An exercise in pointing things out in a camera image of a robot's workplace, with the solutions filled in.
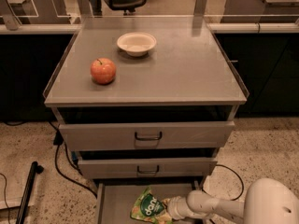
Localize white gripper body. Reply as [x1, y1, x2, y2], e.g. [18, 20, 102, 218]
[167, 196, 198, 220]

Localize green rice chip bag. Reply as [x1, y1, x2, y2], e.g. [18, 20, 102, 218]
[130, 187, 173, 224]

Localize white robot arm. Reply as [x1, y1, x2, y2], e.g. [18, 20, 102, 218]
[167, 178, 299, 224]

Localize bottom grey drawer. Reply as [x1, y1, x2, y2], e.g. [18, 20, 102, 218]
[95, 177, 202, 224]

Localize grey drawer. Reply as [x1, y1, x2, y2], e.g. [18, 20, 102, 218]
[59, 121, 235, 151]
[78, 158, 217, 179]
[95, 177, 202, 224]

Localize top grey drawer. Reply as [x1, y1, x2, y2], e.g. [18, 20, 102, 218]
[59, 121, 235, 151]

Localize middle grey drawer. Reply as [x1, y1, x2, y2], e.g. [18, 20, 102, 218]
[78, 158, 217, 179]

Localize grey drawer cabinet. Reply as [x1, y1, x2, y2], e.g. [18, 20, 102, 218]
[42, 15, 249, 224]

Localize black pole on floor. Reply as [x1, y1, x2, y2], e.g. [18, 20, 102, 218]
[16, 161, 44, 224]

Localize red apple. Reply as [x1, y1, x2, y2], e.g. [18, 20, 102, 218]
[90, 58, 116, 85]

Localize white paper bowl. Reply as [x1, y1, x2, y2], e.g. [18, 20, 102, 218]
[117, 32, 157, 57]

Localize black cable right floor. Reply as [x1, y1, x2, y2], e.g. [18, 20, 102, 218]
[200, 163, 245, 202]

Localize black cable floor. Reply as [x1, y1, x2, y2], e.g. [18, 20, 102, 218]
[200, 163, 245, 202]
[46, 120, 98, 199]

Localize black cable left floor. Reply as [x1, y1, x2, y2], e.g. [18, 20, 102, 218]
[46, 120, 98, 199]

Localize thin black cable far left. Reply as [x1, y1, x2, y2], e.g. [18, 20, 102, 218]
[0, 173, 11, 224]

